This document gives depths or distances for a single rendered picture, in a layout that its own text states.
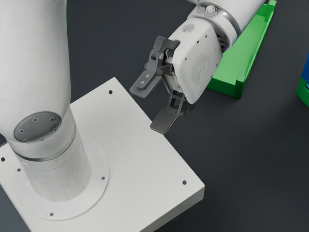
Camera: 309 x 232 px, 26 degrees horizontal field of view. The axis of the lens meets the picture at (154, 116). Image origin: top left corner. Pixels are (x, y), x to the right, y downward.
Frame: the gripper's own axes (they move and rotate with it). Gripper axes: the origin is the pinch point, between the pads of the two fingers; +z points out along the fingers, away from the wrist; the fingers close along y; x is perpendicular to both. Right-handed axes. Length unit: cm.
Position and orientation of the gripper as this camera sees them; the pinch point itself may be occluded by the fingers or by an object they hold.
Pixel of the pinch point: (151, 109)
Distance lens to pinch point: 99.7
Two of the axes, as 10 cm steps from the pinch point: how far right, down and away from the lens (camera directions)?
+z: -5.7, 7.5, -3.4
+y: 3.1, 5.7, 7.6
